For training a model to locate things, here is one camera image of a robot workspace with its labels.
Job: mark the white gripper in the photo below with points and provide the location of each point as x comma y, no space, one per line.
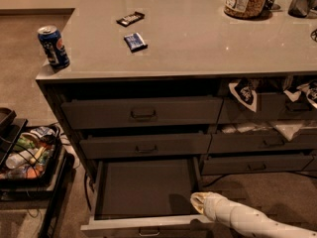
214,205

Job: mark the grey drawer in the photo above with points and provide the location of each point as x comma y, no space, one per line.
147,199
138,112
145,145
255,164
271,106
261,142

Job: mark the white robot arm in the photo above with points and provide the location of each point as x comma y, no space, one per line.
245,220

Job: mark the clear plastic bags in drawer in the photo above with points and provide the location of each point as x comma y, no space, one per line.
287,129

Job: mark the grey drawer cabinet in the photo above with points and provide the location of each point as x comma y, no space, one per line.
194,49

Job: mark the black white chip bag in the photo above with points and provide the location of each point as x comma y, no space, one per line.
309,89
245,93

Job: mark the blue snack packet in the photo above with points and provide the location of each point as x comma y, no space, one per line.
135,42

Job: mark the black tray of snacks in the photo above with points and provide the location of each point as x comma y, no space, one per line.
32,156

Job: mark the black candy bar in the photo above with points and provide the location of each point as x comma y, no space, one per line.
131,19

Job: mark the large popcorn jar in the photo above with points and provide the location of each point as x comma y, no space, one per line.
243,9

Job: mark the blue soda can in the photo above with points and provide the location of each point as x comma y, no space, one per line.
51,41

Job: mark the dark glass pitcher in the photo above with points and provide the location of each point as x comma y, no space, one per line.
301,8

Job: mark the black cart frame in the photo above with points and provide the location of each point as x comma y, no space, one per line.
31,209

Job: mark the black wire object on counter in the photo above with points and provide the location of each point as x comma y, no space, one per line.
313,35

